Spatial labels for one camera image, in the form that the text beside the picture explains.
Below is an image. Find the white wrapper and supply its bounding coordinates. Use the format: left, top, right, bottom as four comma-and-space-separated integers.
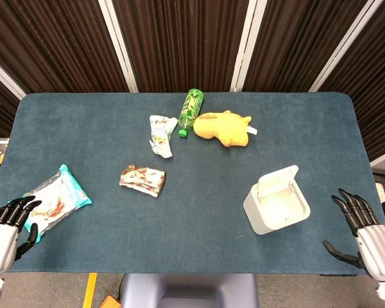
148, 114, 179, 159

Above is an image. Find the brown red crumpled wrapper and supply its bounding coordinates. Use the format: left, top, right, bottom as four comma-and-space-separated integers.
119, 164, 167, 198

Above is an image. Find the orange floor object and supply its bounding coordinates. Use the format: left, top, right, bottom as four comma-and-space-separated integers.
99, 295, 122, 308

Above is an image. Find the teal white snack bag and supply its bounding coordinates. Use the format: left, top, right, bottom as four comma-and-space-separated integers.
8, 164, 94, 243

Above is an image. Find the green plastic bottle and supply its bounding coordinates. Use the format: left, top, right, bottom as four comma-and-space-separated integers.
178, 89, 205, 138

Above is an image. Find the white square container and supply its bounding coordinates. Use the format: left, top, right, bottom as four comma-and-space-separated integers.
243, 179, 311, 236

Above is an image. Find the black floor cable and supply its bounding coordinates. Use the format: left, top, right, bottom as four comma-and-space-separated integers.
114, 274, 125, 298

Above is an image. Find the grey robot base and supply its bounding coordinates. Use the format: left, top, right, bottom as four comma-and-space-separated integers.
120, 273, 260, 308

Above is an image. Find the yellow plush toy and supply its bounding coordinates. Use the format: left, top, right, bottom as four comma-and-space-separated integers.
192, 110, 259, 148

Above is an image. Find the blue table mat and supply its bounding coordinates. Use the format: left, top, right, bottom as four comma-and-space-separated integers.
0, 92, 385, 275

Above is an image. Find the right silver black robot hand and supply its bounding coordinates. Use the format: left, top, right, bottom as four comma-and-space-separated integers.
322, 188, 385, 283

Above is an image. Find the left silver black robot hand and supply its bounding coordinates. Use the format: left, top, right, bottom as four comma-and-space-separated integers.
0, 195, 43, 277

